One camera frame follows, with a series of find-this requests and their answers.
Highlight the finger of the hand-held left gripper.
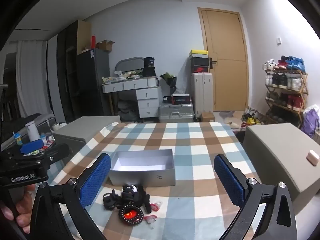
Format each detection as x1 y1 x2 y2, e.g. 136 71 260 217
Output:
37 143 70 167

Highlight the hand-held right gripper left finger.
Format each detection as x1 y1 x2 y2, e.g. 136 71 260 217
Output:
29 152 112 240

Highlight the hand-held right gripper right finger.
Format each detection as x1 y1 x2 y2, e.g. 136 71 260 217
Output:
214 154 298 240

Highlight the black toy figure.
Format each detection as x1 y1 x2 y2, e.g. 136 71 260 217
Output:
103 184 151 212

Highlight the silver cardboard box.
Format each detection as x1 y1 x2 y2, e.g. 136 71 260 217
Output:
109 149 176 187

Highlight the red round badge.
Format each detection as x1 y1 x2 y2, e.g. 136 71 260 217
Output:
123 209 137 221

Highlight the person's left hand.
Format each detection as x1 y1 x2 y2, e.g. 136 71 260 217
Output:
0 184 35 234

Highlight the blue oblong case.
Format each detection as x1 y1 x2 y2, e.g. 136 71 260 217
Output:
20 140 45 155

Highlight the white cup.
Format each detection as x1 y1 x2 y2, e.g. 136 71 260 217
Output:
25 121 41 142

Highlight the grey cabinet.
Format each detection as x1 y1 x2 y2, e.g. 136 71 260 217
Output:
53 116 121 155
243 123 320 202

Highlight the plaid tablecloth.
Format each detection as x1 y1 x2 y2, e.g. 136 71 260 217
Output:
46 121 265 240

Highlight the colourful shoe pile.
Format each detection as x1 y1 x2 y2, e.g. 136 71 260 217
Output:
241 107 263 127

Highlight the black bag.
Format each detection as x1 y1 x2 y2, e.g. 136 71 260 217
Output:
117 100 137 122

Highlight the dark wardrobe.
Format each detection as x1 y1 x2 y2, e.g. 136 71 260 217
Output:
57 26 78 120

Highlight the white curtain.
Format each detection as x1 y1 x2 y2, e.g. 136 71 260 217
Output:
16 40 52 118

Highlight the dark refrigerator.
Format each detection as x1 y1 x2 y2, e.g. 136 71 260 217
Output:
76 48 112 117

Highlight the white earbud case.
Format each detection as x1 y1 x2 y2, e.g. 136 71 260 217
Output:
306 150 320 166

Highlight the silver flat suitcase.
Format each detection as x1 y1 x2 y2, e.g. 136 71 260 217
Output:
158 104 195 123

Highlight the white upright suitcase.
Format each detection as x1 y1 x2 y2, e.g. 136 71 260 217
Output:
191 72 213 118

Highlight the black and red box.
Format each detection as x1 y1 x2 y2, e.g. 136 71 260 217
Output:
171 94 191 105

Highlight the white desk with drawers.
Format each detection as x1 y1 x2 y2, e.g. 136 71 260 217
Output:
101 76 163 118

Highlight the purple bag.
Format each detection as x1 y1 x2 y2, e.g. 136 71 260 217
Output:
301 106 320 139

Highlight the tan wooden door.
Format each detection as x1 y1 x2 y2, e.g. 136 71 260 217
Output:
197 7 250 112

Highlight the black wrapped bouquet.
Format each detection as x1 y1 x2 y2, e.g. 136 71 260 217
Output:
160 72 177 87

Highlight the grey arched panel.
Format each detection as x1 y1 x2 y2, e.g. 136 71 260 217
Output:
115 56 145 73

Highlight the open cardboard box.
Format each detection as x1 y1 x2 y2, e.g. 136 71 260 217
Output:
96 39 115 53

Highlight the wooden shoe rack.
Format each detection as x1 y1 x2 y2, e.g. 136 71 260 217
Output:
265 69 308 128

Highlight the black printed box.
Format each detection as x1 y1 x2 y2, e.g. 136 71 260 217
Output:
143 57 157 77

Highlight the yellow lid shoe box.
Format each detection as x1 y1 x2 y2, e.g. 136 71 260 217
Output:
189 49 209 58

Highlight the shoe rack with shoes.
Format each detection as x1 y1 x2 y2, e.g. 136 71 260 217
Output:
262 56 305 124

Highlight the dark beaded bracelet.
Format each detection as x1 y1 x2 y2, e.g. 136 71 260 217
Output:
118 204 145 223

